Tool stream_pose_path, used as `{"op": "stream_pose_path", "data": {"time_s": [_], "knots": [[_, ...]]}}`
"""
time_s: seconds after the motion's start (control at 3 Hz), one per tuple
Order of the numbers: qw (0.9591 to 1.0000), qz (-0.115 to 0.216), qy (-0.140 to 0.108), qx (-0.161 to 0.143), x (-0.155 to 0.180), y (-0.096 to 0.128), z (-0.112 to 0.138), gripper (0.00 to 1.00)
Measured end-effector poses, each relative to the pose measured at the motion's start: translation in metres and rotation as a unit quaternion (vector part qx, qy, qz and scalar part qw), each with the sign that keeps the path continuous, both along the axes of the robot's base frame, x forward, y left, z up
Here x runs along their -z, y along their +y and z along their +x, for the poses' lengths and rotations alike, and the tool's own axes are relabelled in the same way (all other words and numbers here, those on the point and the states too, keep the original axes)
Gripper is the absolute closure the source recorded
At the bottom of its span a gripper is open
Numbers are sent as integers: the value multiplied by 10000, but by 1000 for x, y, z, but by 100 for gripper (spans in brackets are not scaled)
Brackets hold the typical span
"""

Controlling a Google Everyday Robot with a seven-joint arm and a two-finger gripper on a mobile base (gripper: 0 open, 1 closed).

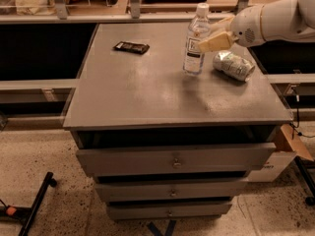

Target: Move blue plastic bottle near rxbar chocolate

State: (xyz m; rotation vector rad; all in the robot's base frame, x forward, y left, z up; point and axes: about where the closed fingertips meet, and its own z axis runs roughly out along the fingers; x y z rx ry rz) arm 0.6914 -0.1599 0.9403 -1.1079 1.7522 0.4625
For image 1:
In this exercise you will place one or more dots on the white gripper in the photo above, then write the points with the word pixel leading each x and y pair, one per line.
pixel 246 26

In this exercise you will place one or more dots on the clear plastic water bottle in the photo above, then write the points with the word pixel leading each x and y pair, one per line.
pixel 198 29

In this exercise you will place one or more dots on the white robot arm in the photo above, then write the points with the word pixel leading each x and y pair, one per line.
pixel 288 20

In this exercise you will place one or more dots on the black rxbar chocolate wrapper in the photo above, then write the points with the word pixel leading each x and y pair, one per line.
pixel 131 47

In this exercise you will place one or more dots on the crushed green white can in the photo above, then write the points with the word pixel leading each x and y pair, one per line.
pixel 233 65

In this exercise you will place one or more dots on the top grey drawer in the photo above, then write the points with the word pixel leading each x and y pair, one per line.
pixel 133 161

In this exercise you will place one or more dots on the grey drawer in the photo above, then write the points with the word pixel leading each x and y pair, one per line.
pixel 133 161
pixel 170 189
pixel 170 210

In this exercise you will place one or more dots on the grey drawer cabinet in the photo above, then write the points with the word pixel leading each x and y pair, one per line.
pixel 127 100

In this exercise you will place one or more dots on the middle grey drawer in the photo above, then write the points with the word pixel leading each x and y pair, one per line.
pixel 170 189

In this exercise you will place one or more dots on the black stand leg right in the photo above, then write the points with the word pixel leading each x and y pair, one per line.
pixel 306 168

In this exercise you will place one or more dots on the black stand leg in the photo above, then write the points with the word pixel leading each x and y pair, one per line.
pixel 306 168
pixel 26 215

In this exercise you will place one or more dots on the bottom grey drawer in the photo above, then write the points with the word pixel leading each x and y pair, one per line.
pixel 170 210

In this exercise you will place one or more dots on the black stand leg left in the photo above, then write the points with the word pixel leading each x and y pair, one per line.
pixel 26 215

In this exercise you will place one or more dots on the metal shelf rail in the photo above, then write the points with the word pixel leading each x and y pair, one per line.
pixel 95 19

